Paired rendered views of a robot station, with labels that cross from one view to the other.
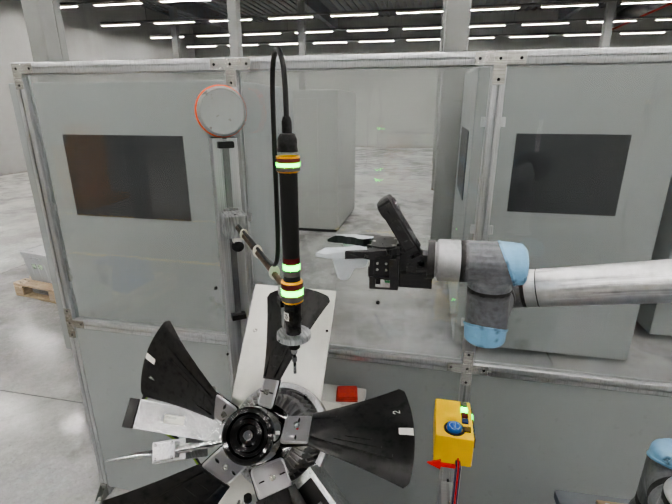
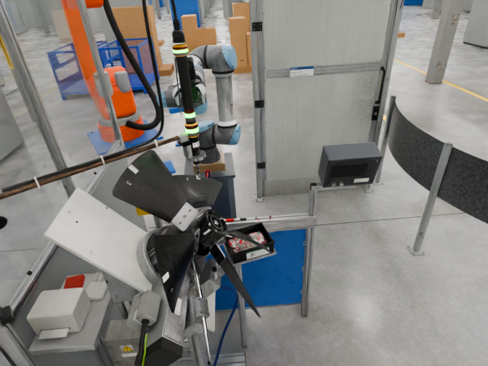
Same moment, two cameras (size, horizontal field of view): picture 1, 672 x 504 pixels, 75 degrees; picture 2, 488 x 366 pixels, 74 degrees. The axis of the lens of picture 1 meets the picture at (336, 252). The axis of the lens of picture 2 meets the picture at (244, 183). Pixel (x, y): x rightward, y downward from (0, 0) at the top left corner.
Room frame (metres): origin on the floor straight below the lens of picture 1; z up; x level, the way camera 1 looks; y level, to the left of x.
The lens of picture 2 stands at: (0.88, 1.11, 1.95)
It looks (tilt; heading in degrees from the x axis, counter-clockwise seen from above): 32 degrees down; 256
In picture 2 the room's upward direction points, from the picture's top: 4 degrees counter-clockwise
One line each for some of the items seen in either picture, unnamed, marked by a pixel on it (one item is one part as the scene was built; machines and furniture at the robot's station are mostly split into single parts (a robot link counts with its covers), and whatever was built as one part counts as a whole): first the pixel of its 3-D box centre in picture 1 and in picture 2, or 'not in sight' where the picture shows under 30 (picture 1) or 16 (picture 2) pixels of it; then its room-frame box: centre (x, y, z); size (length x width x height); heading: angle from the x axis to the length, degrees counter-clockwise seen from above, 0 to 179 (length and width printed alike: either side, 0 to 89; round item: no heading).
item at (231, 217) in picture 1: (234, 223); not in sight; (1.37, 0.33, 1.53); 0.10 x 0.07 x 0.09; 23
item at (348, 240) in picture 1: (351, 249); (177, 97); (0.82, -0.03, 1.62); 0.09 x 0.03 x 0.06; 56
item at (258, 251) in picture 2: not in sight; (247, 242); (0.59, -0.07, 0.85); 0.22 x 0.17 x 0.07; 4
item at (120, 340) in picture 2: not in sight; (133, 345); (1.17, 0.24, 0.73); 0.15 x 0.09 x 0.22; 168
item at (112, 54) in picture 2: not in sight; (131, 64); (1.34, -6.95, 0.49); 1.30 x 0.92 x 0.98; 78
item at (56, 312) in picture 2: not in sight; (59, 314); (1.40, 0.15, 0.92); 0.17 x 0.16 x 0.11; 168
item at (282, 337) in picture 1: (291, 313); (192, 145); (0.81, 0.09, 1.49); 0.09 x 0.07 x 0.10; 23
